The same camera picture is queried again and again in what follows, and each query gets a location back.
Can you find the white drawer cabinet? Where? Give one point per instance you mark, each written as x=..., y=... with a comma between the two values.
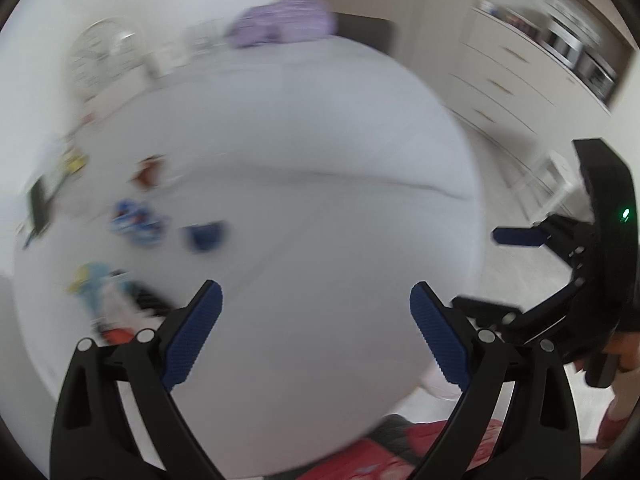
x=505, y=80

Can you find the white round table fan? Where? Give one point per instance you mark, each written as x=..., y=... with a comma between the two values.
x=102, y=60

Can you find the white trash bin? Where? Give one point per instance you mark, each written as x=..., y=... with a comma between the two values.
x=440, y=385

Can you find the small red item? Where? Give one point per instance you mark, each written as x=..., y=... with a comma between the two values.
x=119, y=336

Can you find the dark flat object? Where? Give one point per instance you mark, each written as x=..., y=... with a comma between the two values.
x=150, y=300

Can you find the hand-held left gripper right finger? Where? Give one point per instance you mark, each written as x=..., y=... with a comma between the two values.
x=437, y=332

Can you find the blue and white wrapper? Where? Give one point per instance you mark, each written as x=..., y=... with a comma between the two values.
x=137, y=221

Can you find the blue face mask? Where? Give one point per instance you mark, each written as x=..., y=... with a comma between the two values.
x=97, y=282

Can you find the silver kitchen appliance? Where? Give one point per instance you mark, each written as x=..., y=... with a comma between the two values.
x=580, y=52

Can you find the yellow small packet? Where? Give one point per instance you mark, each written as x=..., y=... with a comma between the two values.
x=75, y=162

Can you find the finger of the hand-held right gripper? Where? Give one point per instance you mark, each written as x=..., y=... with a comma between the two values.
x=500, y=316
x=517, y=236

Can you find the purple tissue pack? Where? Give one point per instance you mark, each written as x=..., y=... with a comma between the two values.
x=282, y=22

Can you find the black flat device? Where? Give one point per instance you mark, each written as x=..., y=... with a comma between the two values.
x=39, y=205

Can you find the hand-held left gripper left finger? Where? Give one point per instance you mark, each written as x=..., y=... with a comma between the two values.
x=192, y=332

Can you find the white plastic stool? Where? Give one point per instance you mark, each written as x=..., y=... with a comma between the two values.
x=550, y=177

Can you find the person's right hand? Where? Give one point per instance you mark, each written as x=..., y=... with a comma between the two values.
x=625, y=352

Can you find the dark grey chair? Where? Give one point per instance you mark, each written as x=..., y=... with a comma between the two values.
x=365, y=30

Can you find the red snack wrapper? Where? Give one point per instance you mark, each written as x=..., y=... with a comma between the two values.
x=149, y=171

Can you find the person's red grey quilted clothing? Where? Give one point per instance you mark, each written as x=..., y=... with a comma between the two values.
x=395, y=452

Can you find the dark blue crumpled wrapper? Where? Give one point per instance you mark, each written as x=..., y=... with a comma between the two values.
x=202, y=236

